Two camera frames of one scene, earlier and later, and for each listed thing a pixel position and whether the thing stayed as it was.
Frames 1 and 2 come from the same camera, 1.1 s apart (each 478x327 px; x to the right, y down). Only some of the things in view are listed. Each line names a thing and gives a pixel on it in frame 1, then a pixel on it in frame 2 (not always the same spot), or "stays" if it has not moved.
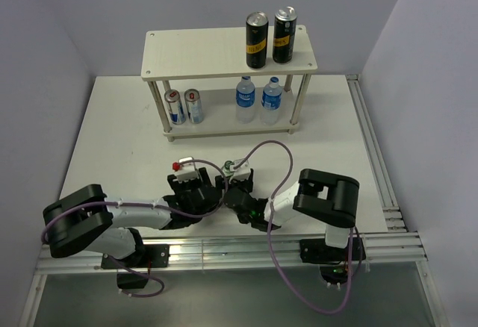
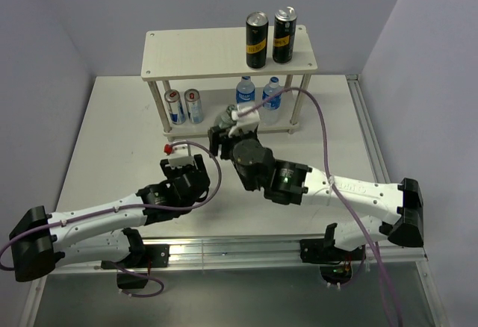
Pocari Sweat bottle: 246,100 stays
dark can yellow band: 284,34 stays
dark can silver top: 257,27 stays
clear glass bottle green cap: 226,169 to 225,119
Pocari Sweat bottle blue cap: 270,101 stays
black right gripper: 249,182 to 228,142
